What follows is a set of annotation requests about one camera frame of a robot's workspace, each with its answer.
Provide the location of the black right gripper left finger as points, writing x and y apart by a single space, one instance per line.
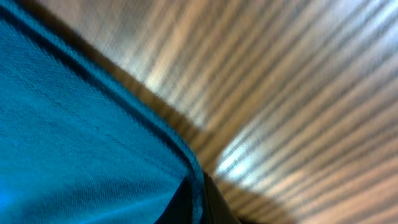
179 209

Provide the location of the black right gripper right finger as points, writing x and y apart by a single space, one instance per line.
215 208

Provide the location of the blue polo shirt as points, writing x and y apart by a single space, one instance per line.
76 146

